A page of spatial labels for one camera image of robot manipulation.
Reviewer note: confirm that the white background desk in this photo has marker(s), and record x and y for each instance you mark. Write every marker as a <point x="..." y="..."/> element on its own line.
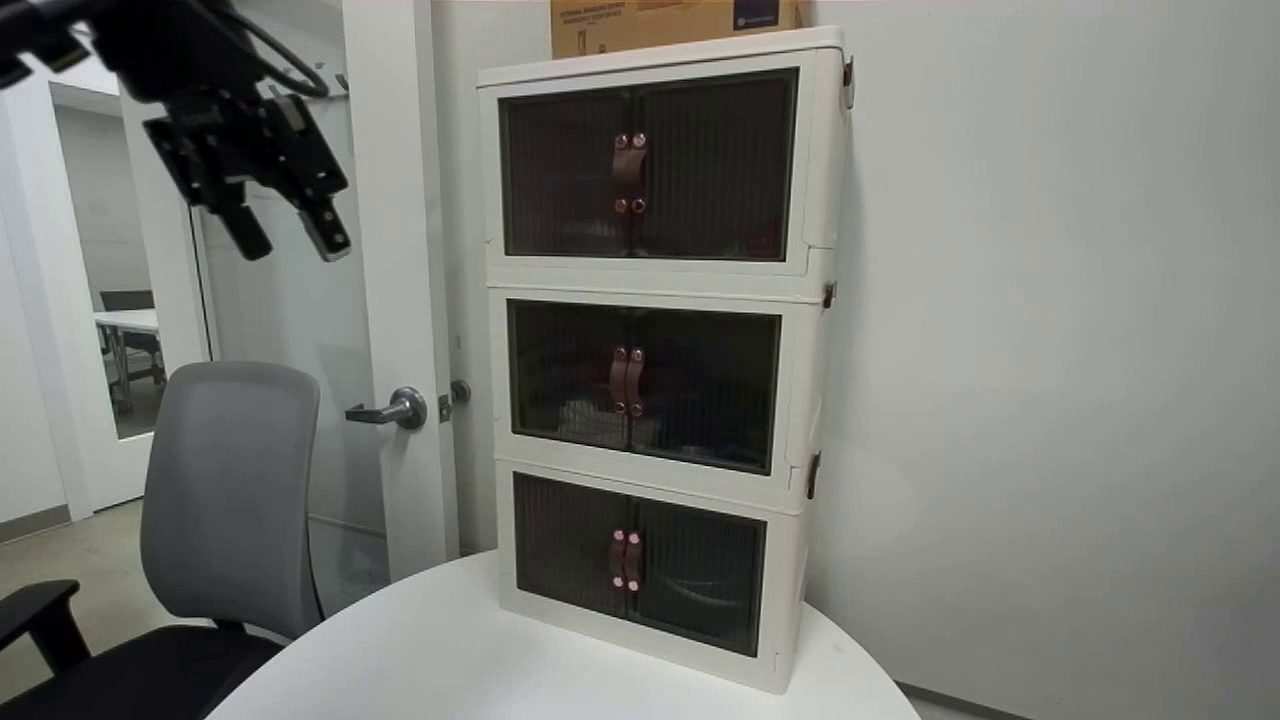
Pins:
<point x="128" y="322"/>

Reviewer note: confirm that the metal door lock knob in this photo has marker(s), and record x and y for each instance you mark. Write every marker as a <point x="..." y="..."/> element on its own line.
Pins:
<point x="453" y="399"/>

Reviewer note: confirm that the dark translucent cabinet door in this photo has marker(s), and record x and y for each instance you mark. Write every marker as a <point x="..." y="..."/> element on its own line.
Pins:
<point x="567" y="373"/>
<point x="700" y="581"/>
<point x="714" y="162"/>
<point x="561" y="174"/>
<point x="706" y="393"/>
<point x="567" y="541"/>

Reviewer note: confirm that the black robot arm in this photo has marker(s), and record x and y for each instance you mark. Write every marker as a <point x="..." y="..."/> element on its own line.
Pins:
<point x="147" y="46"/>

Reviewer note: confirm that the black cabinet side clip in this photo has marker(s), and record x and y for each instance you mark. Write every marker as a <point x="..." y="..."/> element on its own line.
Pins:
<point x="847" y="80"/>
<point x="815" y="473"/>
<point x="829" y="295"/>

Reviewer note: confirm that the white glass panel door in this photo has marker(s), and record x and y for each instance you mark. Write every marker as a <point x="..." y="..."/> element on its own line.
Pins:
<point x="403" y="266"/>

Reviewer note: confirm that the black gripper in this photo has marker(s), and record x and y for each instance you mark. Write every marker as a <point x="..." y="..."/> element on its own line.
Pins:
<point x="243" y="145"/>

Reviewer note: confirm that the grey black office chair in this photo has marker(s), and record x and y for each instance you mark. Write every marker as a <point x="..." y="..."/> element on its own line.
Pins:
<point x="227" y="493"/>

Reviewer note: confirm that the brown cardboard box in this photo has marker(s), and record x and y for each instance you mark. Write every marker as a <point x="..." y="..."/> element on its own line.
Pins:
<point x="667" y="21"/>

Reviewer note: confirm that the white stackable cabinet frame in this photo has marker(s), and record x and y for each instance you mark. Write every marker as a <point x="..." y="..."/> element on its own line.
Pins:
<point x="643" y="281"/>

